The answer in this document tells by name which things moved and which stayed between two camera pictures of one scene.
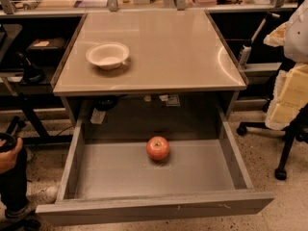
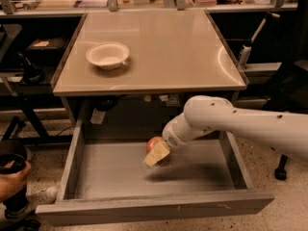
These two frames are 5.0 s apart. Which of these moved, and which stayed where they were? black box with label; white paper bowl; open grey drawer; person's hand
Moved: person's hand
Stayed: open grey drawer; white paper bowl; black box with label
